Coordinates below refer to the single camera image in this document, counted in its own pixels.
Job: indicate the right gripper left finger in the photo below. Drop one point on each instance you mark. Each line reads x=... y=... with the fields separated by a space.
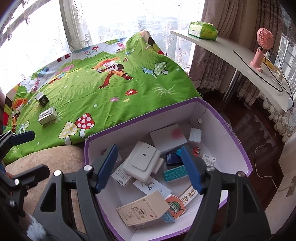
x=54 y=210

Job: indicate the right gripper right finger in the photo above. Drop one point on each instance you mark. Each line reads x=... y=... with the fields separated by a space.
x=245 y=218

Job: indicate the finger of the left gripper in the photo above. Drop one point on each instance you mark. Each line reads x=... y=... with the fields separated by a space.
x=30 y=178
x=21 y=138

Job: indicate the white long orange-print box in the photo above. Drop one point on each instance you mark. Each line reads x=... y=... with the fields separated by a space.
x=188 y=195

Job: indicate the red toy car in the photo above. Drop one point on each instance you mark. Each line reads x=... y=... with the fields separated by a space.
x=196 y=151

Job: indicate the teal small medicine box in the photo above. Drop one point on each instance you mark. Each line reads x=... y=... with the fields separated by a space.
x=175 y=173

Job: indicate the beige tall carton box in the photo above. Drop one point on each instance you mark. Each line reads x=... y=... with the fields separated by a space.
x=145 y=209

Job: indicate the purple-edged cardboard storage box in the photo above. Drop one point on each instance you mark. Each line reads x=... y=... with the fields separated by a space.
x=218 y=140

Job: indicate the white card box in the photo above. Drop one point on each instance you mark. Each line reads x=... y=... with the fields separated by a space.
x=152 y=185

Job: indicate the white plastic device box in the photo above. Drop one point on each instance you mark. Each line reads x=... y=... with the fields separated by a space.
x=141 y=161

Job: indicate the grey box pink print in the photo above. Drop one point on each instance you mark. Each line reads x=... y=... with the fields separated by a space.
x=168 y=138

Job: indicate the grey-green striped medicine box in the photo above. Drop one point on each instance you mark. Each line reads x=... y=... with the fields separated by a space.
x=47 y=116

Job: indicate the black small carton box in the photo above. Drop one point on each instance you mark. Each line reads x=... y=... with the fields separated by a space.
x=42 y=99

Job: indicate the orange round sticker card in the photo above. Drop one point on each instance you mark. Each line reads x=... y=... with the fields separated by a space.
x=176 y=206

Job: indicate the green cartoon print cloth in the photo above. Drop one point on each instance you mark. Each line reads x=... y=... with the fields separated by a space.
x=93 y=89

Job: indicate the white small square box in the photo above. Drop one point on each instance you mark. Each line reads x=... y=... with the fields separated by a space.
x=195 y=135

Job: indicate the white lace sheer curtain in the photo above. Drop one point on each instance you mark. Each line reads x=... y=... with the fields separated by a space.
x=35 y=33

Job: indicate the white curved shelf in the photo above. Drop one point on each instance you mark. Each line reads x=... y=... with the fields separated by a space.
x=239 y=58

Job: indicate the pink handheld fan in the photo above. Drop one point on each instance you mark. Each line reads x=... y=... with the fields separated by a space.
x=265 y=41

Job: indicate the green tissue pack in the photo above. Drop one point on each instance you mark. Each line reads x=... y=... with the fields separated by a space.
x=203 y=30

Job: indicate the patterned right curtain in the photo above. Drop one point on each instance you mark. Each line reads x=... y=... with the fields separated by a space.
x=216 y=63

